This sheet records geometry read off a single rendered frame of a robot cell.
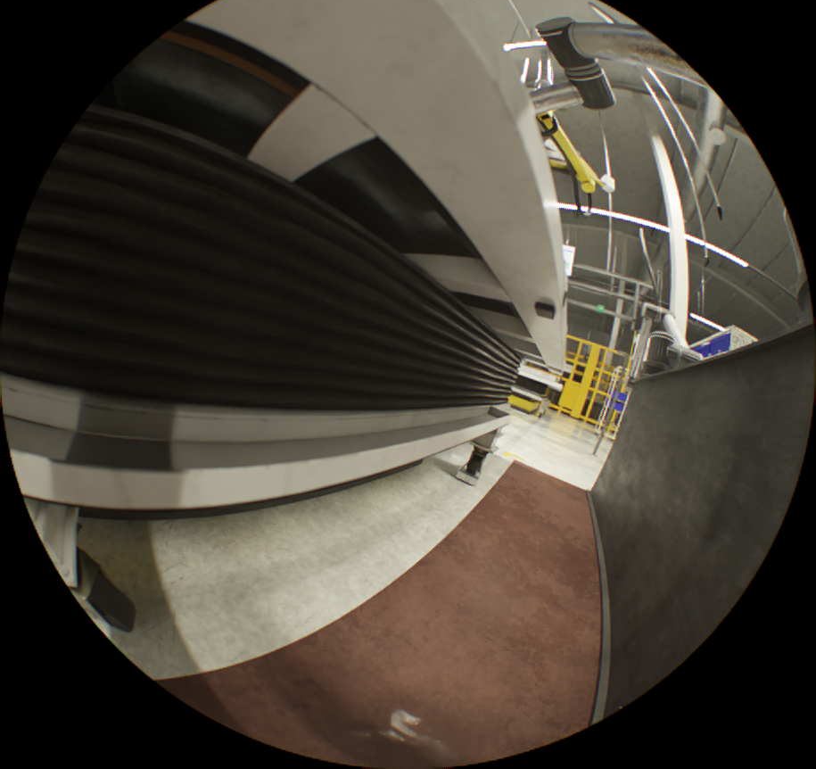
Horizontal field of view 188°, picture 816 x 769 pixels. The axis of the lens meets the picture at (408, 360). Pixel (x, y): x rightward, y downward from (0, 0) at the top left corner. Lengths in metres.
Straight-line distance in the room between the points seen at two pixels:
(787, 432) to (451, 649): 0.84
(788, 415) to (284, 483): 0.91
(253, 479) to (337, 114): 0.37
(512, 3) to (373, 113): 9.38
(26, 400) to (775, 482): 1.15
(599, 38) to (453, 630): 1.53
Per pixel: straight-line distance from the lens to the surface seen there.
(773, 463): 0.73
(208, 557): 0.72
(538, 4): 9.74
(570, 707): 0.83
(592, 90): 1.11
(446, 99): 0.20
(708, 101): 8.30
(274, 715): 0.60
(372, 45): 0.20
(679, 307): 4.72
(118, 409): 0.40
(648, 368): 1.95
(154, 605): 0.68
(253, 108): 0.50
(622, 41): 0.90
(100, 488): 0.31
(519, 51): 2.82
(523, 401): 5.65
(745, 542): 0.72
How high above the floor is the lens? 0.60
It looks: 4 degrees down
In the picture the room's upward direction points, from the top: 19 degrees clockwise
